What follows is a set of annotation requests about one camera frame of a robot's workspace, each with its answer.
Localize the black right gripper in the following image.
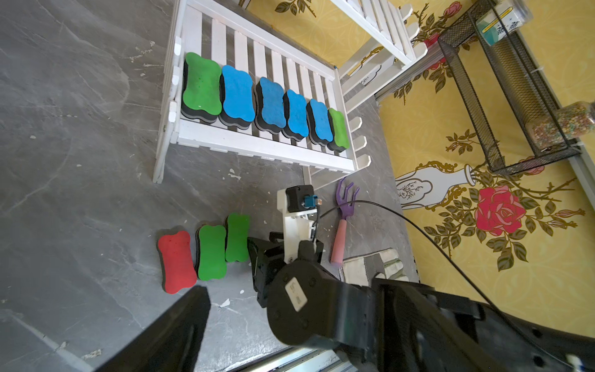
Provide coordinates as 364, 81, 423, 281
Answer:
247, 232, 286, 308

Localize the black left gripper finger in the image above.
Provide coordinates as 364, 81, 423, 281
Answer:
98, 286, 211, 371

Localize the green eraser top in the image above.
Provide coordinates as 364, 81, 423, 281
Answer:
195, 225, 227, 281
226, 213, 250, 263

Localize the green eraser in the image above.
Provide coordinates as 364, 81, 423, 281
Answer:
226, 213, 250, 263
195, 225, 227, 281
328, 108, 350, 153
181, 52, 223, 123

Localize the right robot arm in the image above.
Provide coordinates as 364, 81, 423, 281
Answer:
247, 234, 594, 371

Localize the white slatted wooden shelf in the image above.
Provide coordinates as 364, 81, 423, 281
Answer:
153, 1, 428, 188

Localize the white gardening glove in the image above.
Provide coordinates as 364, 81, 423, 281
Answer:
342, 248, 410, 287

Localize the blue eraser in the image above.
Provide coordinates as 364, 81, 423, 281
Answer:
282, 89, 309, 142
219, 65, 256, 130
306, 99, 334, 146
255, 77, 286, 134

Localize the jar of colourful beads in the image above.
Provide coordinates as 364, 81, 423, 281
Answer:
525, 101, 594, 150

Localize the jar with green label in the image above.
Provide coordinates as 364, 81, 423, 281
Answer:
476, 0, 533, 47

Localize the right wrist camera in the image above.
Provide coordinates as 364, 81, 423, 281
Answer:
276, 184, 322, 264

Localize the purple garden fork pink handle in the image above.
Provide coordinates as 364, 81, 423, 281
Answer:
330, 178, 359, 267

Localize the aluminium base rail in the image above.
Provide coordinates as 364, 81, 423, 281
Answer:
226, 347, 358, 372

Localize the black wire wall basket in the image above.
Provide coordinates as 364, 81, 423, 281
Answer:
438, 1, 582, 175

